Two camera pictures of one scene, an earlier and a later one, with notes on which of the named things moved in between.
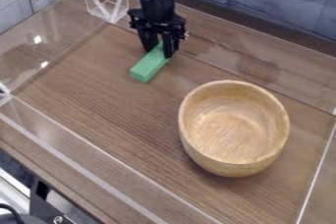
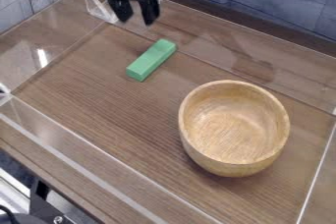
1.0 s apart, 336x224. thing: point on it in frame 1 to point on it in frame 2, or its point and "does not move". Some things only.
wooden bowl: [232, 127] does not move
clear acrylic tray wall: [67, 92] does not move
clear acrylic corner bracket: [108, 10] does not move
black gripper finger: [171, 43] to [149, 7]
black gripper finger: [148, 38] to [121, 7]
